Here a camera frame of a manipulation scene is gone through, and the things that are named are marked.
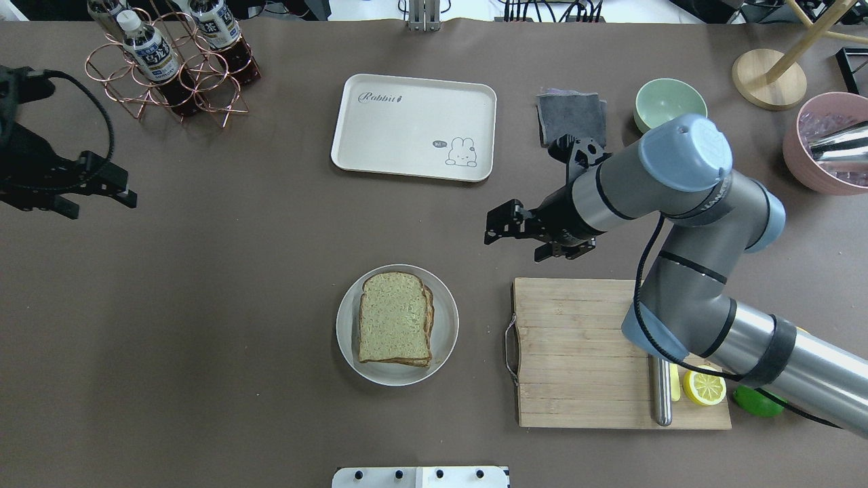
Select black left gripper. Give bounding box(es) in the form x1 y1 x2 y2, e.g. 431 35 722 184
1 66 138 220

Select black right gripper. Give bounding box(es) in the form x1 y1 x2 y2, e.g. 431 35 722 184
486 135 610 263

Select white round plate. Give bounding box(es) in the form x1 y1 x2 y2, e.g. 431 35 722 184
335 264 459 386

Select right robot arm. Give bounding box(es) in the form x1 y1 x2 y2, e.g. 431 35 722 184
484 113 867 436

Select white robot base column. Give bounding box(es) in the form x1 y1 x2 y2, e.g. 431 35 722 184
332 464 511 487

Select cream rabbit tray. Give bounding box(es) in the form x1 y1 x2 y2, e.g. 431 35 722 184
330 74 497 182

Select grey folded cloth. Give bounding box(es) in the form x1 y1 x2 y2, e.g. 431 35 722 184
536 89 608 148

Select bamboo cutting board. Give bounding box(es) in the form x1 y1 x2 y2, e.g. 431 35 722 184
504 277 732 431

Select tea bottle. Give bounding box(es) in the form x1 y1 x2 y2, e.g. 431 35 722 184
86 0 128 43
117 9 199 117
189 1 261 85

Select green bowl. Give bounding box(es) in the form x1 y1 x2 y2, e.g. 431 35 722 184
633 78 708 134

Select yellow plastic knife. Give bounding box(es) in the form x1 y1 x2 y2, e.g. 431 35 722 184
669 363 682 402

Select steel muddler black tip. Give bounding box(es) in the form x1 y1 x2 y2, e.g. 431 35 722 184
648 355 673 427

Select half lemon slice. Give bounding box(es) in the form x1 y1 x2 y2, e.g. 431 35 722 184
682 367 728 407

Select green lime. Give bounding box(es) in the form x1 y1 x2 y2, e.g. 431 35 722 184
732 385 785 419

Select wooden mug tree stand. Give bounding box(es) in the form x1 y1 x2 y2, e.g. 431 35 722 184
731 1 867 110

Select pink bowl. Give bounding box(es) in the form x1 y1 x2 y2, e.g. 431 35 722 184
783 92 867 197

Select steel ice scoop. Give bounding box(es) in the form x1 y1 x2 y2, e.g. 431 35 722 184
808 121 867 163

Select copper wire bottle rack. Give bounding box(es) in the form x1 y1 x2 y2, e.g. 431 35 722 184
85 1 260 127

